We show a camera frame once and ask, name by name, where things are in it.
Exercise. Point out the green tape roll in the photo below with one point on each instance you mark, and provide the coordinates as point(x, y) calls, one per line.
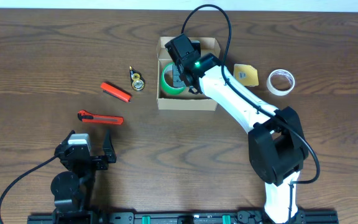
point(165, 86)

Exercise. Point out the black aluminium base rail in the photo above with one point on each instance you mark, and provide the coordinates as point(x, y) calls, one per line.
point(240, 217)

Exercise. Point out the yellow black correction tape dispenser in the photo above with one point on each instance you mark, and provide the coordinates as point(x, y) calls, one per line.
point(137, 82)

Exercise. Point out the white tape roll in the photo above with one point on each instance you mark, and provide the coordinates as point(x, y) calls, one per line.
point(283, 73)

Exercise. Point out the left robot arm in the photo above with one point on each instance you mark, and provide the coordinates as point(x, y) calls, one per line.
point(73, 188)

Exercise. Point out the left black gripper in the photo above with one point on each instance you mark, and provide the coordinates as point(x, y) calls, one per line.
point(100, 162)

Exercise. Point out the open cardboard box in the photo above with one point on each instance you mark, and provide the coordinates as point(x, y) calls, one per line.
point(185, 100)

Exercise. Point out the yellow sticky note pad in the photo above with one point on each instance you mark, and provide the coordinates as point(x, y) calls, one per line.
point(246, 75)

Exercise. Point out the red utility knife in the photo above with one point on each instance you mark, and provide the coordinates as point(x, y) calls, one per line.
point(87, 117)

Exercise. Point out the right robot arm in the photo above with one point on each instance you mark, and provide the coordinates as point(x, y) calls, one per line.
point(277, 146)

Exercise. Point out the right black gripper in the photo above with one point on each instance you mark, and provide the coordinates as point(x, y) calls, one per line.
point(179, 69)

